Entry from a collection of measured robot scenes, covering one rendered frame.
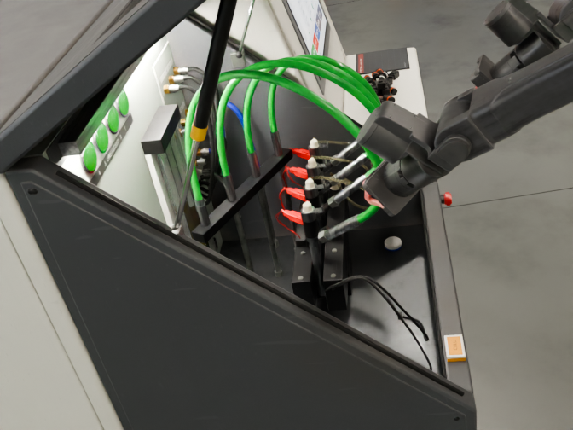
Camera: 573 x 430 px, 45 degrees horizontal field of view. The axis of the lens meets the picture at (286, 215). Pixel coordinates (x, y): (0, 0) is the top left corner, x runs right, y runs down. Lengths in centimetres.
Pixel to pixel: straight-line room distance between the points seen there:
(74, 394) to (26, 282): 24
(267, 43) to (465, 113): 73
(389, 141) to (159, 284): 37
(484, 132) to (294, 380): 47
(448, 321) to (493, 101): 52
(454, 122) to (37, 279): 61
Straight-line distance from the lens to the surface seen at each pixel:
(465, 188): 332
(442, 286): 134
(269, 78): 108
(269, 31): 152
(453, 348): 121
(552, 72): 85
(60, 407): 124
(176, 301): 100
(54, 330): 111
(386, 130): 93
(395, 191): 102
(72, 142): 98
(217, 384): 111
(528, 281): 281
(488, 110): 87
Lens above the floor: 184
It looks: 34 degrees down
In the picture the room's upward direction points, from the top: 12 degrees counter-clockwise
